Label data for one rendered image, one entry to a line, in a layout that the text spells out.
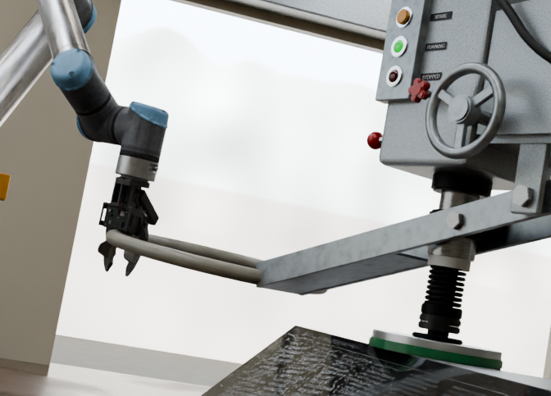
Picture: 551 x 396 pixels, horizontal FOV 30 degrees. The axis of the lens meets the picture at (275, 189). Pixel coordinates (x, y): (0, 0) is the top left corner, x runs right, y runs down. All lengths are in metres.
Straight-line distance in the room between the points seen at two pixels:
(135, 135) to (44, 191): 6.05
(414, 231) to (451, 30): 0.33
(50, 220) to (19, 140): 0.67
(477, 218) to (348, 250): 0.29
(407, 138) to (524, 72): 0.23
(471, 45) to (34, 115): 6.86
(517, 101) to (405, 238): 0.31
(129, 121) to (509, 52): 0.97
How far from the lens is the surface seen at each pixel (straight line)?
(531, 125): 1.56
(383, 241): 1.76
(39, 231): 8.29
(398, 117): 1.73
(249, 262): 2.42
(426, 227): 1.70
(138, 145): 2.26
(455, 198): 1.72
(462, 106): 1.55
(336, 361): 1.80
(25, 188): 8.29
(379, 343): 1.67
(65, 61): 2.29
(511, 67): 1.61
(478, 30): 1.66
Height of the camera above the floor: 0.86
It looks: 6 degrees up
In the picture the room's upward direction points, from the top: 10 degrees clockwise
